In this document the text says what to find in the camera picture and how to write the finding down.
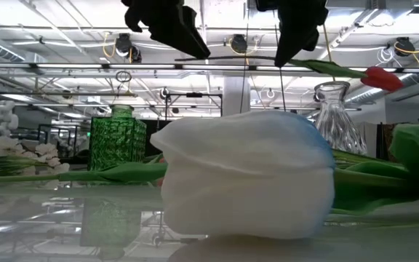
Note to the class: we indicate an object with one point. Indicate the black partition panel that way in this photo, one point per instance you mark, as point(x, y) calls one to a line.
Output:
point(156, 127)

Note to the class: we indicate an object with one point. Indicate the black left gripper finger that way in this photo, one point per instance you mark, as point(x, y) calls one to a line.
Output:
point(192, 18)
point(180, 36)

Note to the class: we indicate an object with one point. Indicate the white column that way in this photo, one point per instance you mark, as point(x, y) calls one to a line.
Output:
point(236, 94)

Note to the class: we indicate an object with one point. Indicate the clear ribbed glass vase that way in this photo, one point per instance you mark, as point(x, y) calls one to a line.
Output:
point(337, 123)

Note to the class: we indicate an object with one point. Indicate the black metal frame stand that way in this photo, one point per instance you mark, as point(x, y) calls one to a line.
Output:
point(194, 94)

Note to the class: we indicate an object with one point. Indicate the patterned cloth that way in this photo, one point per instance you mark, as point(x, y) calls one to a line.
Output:
point(387, 142)

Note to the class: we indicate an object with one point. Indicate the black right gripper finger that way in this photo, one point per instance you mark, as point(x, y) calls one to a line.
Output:
point(313, 41)
point(293, 36)

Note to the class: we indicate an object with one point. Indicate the red artificial tulip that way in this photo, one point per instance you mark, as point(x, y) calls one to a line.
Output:
point(382, 78)

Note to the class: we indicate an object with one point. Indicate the white robot figure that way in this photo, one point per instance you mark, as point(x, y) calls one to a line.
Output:
point(4, 116)

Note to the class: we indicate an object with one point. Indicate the green square glass vase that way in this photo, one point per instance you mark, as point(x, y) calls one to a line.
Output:
point(116, 142)

